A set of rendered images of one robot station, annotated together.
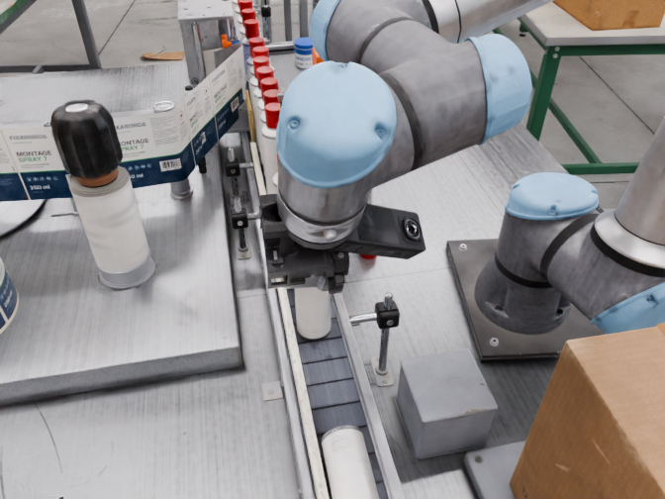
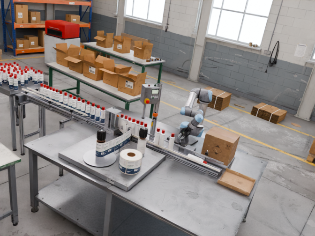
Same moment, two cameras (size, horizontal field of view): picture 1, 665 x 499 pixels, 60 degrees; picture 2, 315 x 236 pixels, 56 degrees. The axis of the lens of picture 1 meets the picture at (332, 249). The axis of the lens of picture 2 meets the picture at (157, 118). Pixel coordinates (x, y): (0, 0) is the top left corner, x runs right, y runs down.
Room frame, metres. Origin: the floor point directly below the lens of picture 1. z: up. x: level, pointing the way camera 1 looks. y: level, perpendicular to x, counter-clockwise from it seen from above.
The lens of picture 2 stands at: (-0.95, 2.28, 2.42)
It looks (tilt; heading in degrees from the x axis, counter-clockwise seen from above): 24 degrees down; 308
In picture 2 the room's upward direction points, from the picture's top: 9 degrees clockwise
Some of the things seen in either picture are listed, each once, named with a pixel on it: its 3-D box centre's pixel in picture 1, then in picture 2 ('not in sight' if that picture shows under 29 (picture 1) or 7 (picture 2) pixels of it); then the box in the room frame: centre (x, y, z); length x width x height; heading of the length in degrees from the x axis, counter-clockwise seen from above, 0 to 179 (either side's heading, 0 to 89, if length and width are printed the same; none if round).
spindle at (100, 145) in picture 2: not in sight; (100, 143); (0.89, 0.71, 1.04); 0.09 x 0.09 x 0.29
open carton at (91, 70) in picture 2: not in sight; (95, 67); (3.16, -0.99, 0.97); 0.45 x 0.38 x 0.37; 96
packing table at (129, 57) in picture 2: not in sight; (120, 66); (4.62, -2.97, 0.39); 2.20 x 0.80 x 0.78; 3
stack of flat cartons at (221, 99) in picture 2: not in sight; (213, 98); (2.26, -3.89, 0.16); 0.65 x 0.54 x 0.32; 8
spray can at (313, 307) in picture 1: (312, 278); (171, 142); (0.59, 0.03, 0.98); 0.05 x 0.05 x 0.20
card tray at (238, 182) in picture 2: not in sight; (236, 180); (-0.13, -0.12, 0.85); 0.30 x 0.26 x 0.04; 12
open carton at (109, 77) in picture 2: not in sight; (116, 73); (2.72, -1.09, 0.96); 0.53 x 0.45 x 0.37; 95
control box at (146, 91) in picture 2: not in sight; (150, 94); (0.97, 0.02, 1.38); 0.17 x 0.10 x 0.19; 67
